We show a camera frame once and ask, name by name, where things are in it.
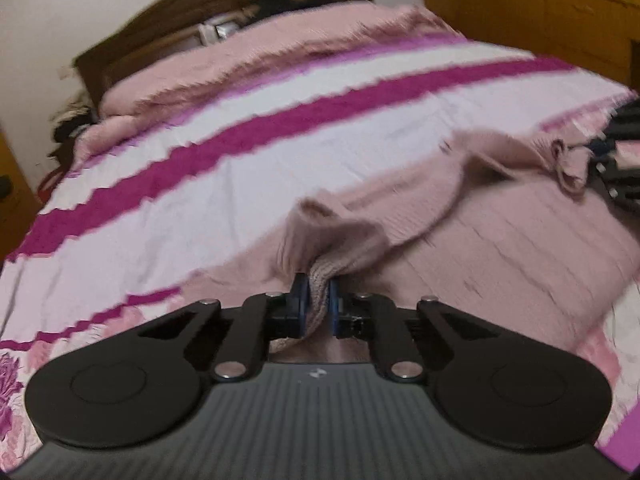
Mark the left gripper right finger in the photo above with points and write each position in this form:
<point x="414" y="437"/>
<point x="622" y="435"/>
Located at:
<point x="494" y="384"/>

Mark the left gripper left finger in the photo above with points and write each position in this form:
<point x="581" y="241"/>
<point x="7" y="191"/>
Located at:
<point x="136" y="386"/>

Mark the pink knit sweater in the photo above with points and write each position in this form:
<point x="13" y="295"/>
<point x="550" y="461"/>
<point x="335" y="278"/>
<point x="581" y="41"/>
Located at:
<point x="504" y="228"/>

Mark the dark nightstand with clothes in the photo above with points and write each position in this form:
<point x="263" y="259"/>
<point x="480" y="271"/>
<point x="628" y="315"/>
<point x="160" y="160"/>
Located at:
<point x="75" y="116"/>

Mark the floral striped bed sheet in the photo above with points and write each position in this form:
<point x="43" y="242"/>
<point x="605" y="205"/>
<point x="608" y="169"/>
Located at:
<point x="123" y="233"/>

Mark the wooden wardrobe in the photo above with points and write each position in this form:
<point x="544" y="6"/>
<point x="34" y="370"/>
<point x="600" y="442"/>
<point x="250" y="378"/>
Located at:
<point x="19" y="205"/>

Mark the pink knit blanket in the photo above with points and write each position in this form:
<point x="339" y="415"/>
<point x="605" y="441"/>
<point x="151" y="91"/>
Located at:
<point x="171" y="86"/>

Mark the dark wooden headboard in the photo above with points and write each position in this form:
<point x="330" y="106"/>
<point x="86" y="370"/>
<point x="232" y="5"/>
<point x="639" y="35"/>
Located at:
<point x="163" y="28"/>

